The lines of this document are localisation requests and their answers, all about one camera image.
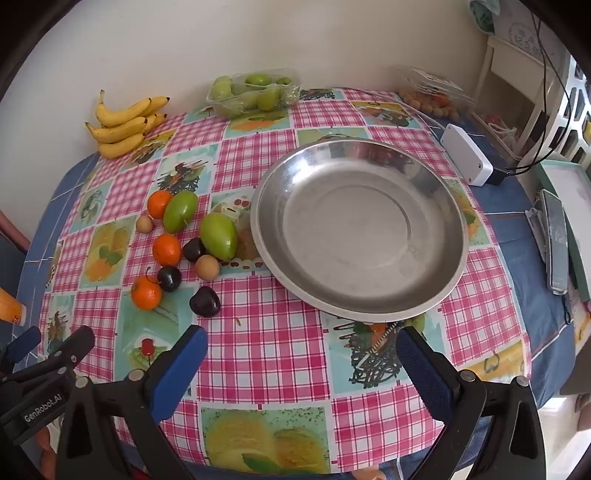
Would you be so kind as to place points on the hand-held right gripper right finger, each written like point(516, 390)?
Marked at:
point(422, 374)

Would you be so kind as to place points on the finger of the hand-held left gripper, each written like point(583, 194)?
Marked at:
point(22, 344)
point(76, 346)

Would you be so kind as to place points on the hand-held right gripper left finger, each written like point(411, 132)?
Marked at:
point(180, 369)

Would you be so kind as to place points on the large dark red cherry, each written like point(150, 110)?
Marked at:
point(205, 302)

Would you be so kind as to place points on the small orange tangerine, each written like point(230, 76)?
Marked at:
point(159, 204)
point(147, 292)
point(166, 250)

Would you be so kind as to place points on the dark cherry with stem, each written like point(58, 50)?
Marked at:
point(169, 278)

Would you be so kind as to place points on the large tan longan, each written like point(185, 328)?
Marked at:
point(206, 267)

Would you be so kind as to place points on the small tan longan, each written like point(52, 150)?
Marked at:
point(144, 224)

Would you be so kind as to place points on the large green jujube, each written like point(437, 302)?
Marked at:
point(219, 235)

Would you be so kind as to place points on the small green jujube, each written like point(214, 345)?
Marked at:
point(180, 211)

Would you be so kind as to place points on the round metal plate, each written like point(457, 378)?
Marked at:
point(351, 230)

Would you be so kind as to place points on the orange drink cup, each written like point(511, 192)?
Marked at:
point(9, 307)

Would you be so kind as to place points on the pink checkered tablecloth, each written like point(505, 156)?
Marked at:
point(277, 346)

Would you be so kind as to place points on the pink chair edge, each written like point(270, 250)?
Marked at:
point(11, 228)

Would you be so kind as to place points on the grey flat device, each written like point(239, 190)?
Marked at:
point(554, 240)

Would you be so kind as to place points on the black plug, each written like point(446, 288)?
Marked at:
point(501, 177)

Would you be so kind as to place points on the yellow banana bunch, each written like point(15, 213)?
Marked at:
point(120, 134)

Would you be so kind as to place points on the white power box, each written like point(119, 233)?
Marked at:
point(466, 157)

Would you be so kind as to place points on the white plastic bag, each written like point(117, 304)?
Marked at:
point(501, 131)

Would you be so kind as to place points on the pile of tan longans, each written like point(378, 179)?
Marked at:
point(436, 111)

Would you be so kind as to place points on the tangerine among longans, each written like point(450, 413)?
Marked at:
point(441, 98)

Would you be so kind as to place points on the group of wrapped green jujubes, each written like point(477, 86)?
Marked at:
point(221, 87)

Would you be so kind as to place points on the clear plastic clamshell container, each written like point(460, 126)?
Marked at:
point(429, 78)

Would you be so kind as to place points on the clear plastic punnet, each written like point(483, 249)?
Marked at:
point(290, 92)

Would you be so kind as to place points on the white lattice basket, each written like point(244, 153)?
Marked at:
point(577, 115)

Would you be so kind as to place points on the white wooden chair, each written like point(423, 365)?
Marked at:
point(485, 69)

